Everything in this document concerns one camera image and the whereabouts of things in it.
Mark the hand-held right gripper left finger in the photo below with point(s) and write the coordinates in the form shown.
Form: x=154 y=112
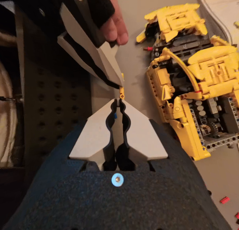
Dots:
x=89 y=140

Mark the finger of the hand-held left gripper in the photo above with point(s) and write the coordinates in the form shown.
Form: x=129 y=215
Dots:
x=73 y=55
x=78 y=34

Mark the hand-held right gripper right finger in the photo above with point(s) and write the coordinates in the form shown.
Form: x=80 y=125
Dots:
x=147 y=140

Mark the yellow axle connector brick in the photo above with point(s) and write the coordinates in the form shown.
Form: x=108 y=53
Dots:
x=121 y=92

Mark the yellow brick toy car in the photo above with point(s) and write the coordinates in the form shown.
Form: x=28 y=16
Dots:
x=186 y=66

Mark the instruction booklet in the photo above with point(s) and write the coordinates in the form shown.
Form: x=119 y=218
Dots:
x=224 y=6

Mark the person's left forearm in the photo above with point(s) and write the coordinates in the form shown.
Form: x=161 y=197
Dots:
x=28 y=2

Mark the grey desk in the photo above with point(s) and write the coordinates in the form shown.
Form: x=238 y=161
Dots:
x=134 y=69

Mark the person's left hand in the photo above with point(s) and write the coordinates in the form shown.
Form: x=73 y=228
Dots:
x=117 y=28

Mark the black dimpled mat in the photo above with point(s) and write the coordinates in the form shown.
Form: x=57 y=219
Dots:
x=56 y=103

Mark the scattered small coloured pins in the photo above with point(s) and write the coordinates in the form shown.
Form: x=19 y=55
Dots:
x=225 y=200

